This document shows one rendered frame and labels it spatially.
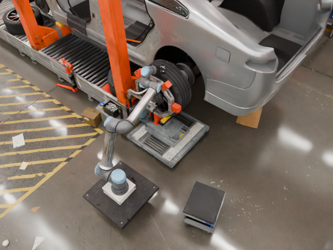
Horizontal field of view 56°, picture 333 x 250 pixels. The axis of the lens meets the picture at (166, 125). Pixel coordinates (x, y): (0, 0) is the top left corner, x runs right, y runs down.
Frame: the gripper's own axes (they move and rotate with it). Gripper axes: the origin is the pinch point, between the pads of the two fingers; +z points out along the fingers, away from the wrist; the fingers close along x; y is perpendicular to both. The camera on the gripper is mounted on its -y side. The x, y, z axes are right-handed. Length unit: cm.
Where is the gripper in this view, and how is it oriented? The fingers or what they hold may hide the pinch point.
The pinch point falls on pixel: (162, 67)
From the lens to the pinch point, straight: 349.2
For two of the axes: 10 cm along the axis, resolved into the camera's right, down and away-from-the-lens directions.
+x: 3.4, -8.3, -4.5
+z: 5.4, -2.2, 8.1
